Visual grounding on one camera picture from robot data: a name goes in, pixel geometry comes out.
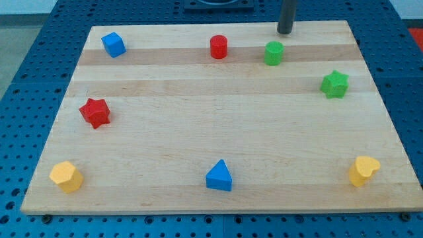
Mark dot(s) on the blue triangle block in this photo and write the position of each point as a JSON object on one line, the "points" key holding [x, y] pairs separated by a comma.
{"points": [[219, 177]]}

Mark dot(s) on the red star block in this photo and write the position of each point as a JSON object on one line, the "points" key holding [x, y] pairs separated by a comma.
{"points": [[95, 112]]}

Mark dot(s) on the red cylinder block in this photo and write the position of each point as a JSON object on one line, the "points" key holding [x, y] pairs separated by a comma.
{"points": [[218, 46]]}

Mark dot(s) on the blue cube block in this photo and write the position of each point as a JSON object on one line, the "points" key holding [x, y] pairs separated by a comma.
{"points": [[113, 44]]}

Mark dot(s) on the wooden board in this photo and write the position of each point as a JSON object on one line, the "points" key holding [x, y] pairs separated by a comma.
{"points": [[175, 112]]}

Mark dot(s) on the green cylinder block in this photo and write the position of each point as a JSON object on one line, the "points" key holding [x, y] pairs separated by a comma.
{"points": [[273, 53]]}

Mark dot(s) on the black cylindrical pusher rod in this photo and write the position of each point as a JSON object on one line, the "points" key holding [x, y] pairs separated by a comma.
{"points": [[287, 16]]}

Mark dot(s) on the yellow hexagon block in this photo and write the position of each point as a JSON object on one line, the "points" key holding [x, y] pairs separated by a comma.
{"points": [[66, 176]]}

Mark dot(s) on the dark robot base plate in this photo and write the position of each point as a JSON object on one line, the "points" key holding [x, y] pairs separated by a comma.
{"points": [[211, 5]]}

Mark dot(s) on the green star block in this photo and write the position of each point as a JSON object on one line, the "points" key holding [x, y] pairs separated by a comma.
{"points": [[335, 85]]}

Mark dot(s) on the yellow heart block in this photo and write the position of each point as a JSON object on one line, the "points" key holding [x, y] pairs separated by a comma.
{"points": [[363, 169]]}

